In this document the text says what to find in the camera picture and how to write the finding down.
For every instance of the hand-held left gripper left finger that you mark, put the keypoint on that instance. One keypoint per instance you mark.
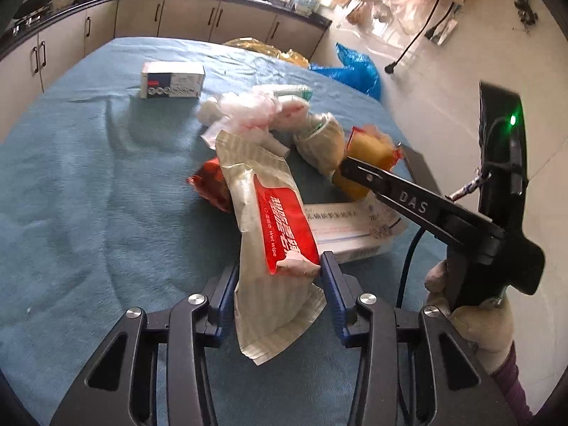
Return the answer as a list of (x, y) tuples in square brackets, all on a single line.
[(228, 293)]

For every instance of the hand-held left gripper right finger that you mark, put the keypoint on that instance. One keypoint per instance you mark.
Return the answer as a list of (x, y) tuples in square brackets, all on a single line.
[(333, 293)]

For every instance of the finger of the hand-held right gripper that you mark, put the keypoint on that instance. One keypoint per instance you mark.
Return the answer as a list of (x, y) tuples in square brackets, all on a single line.
[(412, 202)]

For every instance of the orange snack packet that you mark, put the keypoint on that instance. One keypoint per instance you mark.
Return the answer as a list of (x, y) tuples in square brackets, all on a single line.
[(368, 151)]

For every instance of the red grey wet wipe packet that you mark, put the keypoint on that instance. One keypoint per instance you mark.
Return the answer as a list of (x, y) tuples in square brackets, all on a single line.
[(266, 213)]

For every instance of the red torn snack packet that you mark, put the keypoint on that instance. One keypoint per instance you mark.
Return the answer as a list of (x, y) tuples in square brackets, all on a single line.
[(211, 186)]

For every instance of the person's right forearm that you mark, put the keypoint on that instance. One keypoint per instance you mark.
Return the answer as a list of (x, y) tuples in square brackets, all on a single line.
[(512, 386)]

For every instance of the person's right hand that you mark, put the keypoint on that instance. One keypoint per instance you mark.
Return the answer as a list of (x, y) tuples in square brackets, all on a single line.
[(479, 324)]

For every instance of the white flat paper box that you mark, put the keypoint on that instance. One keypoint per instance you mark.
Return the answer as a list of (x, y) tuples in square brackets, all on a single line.
[(346, 230)]

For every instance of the beige cotton glove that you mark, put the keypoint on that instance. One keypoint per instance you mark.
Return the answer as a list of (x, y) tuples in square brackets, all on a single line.
[(319, 142)]

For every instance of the blue plastic bag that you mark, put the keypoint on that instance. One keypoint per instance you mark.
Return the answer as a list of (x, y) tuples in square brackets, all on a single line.
[(355, 71)]

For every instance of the white red printed wrapper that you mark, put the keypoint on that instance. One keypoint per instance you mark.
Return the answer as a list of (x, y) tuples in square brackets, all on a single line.
[(290, 113)]

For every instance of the green white tissue pack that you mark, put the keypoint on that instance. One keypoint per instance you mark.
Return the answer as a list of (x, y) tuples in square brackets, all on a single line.
[(295, 92)]

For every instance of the crumpled white plastic bag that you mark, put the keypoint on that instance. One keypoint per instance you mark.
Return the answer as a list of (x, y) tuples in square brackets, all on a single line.
[(248, 111)]

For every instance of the yellow plastic bag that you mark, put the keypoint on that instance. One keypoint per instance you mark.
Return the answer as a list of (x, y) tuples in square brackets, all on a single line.
[(266, 49)]

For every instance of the small white blue box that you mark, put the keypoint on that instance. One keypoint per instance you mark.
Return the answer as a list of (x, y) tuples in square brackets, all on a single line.
[(173, 80)]

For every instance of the beige kitchen base cabinets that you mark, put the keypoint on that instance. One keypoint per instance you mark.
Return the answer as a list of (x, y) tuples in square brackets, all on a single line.
[(186, 20)]

